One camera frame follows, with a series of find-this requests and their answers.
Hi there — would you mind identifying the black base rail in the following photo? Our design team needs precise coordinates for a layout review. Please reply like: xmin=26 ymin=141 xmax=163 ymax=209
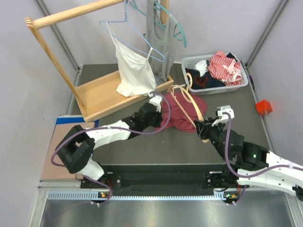
xmin=80 ymin=164 xmax=253 ymax=197

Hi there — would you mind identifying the wooden clothes rack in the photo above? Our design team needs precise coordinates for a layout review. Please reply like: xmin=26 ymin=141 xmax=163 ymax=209
xmin=24 ymin=0 xmax=175 ymax=123

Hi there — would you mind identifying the brown board blue edge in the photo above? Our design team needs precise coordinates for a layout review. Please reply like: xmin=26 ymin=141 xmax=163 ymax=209
xmin=40 ymin=115 xmax=99 ymax=181

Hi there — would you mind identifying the white garment on hanger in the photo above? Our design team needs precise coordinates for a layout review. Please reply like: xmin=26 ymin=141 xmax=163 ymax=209
xmin=107 ymin=23 xmax=157 ymax=97

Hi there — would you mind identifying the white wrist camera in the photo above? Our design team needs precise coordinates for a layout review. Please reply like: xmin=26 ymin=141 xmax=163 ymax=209
xmin=212 ymin=105 xmax=234 ymax=126
xmin=148 ymin=93 xmax=163 ymax=113

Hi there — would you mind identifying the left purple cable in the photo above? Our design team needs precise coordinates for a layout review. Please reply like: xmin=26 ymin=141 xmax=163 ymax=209
xmin=51 ymin=92 xmax=171 ymax=206

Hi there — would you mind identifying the teal plastic hanger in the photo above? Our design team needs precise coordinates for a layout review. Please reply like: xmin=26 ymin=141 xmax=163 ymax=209
xmin=129 ymin=0 xmax=187 ymax=48

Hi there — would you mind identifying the white laundry basket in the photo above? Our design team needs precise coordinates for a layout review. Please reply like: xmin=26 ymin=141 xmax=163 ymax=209
xmin=181 ymin=54 xmax=250 ymax=96

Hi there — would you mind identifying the red tank top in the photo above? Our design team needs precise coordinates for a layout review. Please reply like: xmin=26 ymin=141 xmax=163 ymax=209
xmin=164 ymin=92 xmax=207 ymax=132

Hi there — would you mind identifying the grey tank top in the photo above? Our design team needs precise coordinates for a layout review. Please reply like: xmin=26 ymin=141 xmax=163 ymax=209
xmin=145 ymin=0 xmax=178 ymax=85

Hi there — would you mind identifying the blue wire hanger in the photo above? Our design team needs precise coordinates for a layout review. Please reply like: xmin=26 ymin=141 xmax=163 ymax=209
xmin=99 ymin=0 xmax=166 ymax=62

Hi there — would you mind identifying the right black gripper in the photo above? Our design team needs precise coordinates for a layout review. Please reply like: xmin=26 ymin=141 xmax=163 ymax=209
xmin=194 ymin=117 xmax=229 ymax=161

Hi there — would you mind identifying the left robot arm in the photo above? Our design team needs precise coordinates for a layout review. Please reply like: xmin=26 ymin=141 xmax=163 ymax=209
xmin=55 ymin=103 xmax=162 ymax=188

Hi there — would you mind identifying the red white striped garment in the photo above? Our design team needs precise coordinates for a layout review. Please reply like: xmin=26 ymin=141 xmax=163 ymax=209
xmin=208 ymin=51 xmax=242 ymax=86

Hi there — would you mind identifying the white garment in basket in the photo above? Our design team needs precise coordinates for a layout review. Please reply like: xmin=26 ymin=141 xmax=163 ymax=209
xmin=195 ymin=60 xmax=209 ymax=77

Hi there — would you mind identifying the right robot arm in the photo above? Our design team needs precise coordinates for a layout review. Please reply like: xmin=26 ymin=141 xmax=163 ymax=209
xmin=194 ymin=116 xmax=303 ymax=201

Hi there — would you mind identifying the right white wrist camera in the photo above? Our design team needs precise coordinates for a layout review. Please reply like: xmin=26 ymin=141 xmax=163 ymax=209
xmin=212 ymin=105 xmax=234 ymax=126

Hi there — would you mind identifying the orange red block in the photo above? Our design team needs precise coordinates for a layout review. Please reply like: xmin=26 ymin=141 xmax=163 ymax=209
xmin=255 ymin=100 xmax=273 ymax=116

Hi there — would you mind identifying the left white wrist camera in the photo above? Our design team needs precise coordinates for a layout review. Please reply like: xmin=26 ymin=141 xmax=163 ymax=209
xmin=148 ymin=93 xmax=163 ymax=113

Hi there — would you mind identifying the dark navy garment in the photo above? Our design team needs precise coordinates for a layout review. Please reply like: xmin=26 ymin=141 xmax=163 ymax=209
xmin=185 ymin=68 xmax=225 ymax=90

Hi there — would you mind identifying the wooden clothes hanger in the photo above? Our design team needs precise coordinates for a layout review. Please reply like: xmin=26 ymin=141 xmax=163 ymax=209
xmin=167 ymin=73 xmax=204 ymax=129

